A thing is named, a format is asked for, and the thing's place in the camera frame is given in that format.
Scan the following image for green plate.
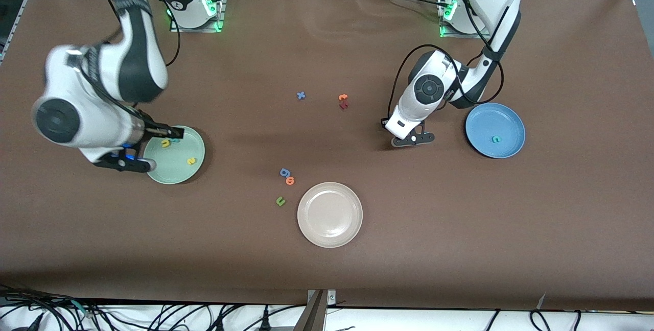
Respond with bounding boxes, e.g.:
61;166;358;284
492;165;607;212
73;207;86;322
143;125;206;185

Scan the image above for blue plate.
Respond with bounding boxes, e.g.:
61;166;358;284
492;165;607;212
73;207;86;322
465;103;526;159

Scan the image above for beige plate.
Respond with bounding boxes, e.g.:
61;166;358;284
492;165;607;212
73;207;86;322
297;182;364;248

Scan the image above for brown table mat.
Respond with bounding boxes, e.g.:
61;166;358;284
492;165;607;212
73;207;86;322
0;0;654;312

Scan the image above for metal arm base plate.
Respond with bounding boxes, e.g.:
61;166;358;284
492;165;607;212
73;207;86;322
438;0;494;39
170;0;226;33

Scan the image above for silver corner bracket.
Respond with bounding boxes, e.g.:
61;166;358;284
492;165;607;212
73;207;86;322
307;289;336;306

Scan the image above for green cable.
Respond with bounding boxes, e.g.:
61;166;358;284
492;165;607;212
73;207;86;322
72;299;98;319

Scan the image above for aluminium profile post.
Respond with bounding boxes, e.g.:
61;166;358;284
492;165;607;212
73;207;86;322
294;290;328;331

